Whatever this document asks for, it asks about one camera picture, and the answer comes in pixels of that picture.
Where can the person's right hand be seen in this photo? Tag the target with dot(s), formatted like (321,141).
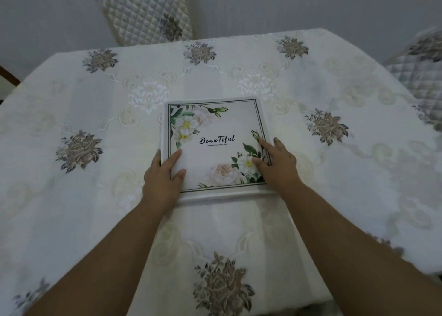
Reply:
(280,172)

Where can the person's left hand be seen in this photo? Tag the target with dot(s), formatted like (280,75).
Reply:
(159,185)

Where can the person's right middle finger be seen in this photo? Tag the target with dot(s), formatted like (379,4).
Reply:
(280,145)

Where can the person's right thumb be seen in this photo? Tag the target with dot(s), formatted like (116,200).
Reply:
(260,164)

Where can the person's left thumb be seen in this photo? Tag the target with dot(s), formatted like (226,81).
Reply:
(178,178)

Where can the person's left middle finger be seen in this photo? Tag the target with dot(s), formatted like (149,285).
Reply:
(157,158)

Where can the white floral gift box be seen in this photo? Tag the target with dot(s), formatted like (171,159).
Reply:
(216,145)

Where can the person's left forearm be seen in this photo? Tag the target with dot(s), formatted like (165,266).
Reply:
(103,260)

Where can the person's right forearm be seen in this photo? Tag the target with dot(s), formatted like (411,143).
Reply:
(352,253)

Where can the white embroidered floral tablecloth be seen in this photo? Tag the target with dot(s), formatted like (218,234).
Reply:
(221,174)

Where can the dark wooden chair frame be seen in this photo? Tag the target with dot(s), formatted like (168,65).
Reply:
(7,81)

